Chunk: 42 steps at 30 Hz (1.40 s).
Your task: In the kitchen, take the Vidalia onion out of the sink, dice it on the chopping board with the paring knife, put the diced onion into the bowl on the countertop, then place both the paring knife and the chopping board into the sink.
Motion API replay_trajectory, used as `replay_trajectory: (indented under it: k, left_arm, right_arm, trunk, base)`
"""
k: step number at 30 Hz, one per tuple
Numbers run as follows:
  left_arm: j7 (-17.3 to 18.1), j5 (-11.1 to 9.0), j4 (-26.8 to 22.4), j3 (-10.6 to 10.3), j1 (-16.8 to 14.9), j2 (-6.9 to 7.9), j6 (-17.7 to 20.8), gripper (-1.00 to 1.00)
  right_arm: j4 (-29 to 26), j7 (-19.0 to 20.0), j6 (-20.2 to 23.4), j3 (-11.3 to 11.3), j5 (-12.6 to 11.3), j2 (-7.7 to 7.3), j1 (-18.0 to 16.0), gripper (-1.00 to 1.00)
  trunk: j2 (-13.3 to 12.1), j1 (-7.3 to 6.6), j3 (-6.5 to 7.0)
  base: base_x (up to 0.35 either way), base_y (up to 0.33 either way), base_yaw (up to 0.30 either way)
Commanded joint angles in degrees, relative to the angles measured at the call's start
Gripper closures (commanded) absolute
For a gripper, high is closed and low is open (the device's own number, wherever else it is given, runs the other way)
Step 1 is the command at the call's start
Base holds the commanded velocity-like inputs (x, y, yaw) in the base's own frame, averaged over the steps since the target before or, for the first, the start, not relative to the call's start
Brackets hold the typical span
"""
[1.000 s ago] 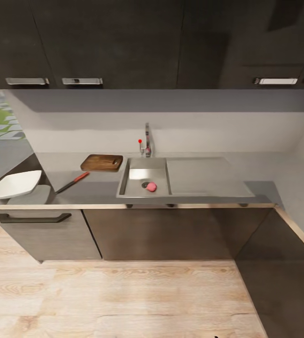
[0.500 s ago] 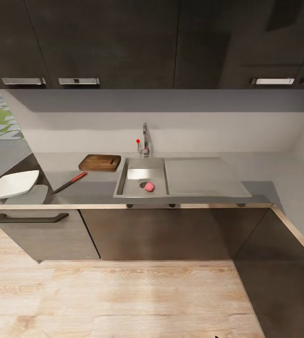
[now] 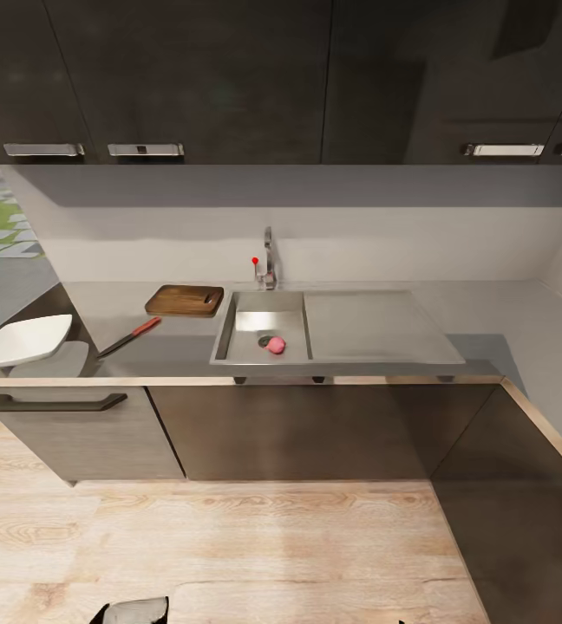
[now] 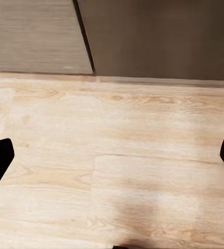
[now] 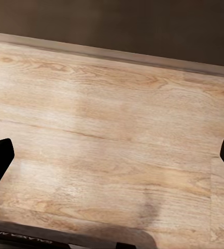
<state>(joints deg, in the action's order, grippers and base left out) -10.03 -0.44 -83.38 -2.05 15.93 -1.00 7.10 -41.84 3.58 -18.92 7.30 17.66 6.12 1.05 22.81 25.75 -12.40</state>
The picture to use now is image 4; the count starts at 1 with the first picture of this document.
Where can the dishwasher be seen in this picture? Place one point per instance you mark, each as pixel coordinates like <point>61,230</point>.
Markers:
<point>43,36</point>

